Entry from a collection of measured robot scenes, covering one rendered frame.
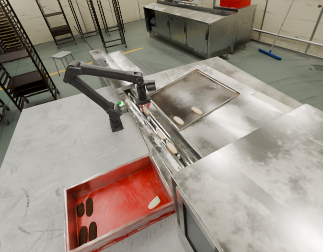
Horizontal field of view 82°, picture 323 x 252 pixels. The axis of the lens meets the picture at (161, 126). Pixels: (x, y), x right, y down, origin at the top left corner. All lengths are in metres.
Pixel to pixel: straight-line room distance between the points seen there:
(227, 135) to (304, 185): 0.67
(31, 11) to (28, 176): 7.05
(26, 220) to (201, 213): 0.97
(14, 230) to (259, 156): 1.13
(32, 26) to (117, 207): 7.56
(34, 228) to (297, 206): 1.08
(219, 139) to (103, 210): 0.72
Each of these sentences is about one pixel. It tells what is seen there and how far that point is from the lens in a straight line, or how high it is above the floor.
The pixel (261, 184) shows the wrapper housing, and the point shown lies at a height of 1.30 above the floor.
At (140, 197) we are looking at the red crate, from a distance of 1.02.
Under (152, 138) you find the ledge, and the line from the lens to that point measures 1.21.
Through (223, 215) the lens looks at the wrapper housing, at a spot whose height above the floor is 1.30.
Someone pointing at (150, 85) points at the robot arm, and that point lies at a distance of 1.23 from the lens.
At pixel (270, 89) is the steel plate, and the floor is 0.82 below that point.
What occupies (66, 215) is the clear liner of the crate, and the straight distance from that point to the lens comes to 1.00.
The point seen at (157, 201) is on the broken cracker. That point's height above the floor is 0.83.
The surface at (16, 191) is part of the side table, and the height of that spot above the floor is 0.82.
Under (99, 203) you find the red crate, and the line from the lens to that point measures 1.07.
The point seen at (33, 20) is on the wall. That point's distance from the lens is 8.13.
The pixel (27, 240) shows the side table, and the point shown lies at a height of 0.82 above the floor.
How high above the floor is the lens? 1.71
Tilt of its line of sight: 41 degrees down
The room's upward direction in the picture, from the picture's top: 9 degrees counter-clockwise
